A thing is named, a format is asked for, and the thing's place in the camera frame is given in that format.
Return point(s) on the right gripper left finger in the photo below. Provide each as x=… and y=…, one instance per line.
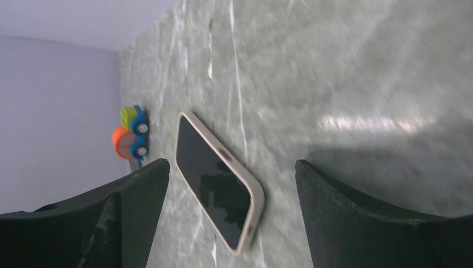
x=110, y=226

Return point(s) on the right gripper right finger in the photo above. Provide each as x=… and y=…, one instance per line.
x=348, y=228

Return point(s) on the phone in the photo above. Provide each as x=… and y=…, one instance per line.
x=231, y=197

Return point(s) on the orange blue toy car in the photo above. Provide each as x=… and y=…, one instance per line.
x=131, y=139

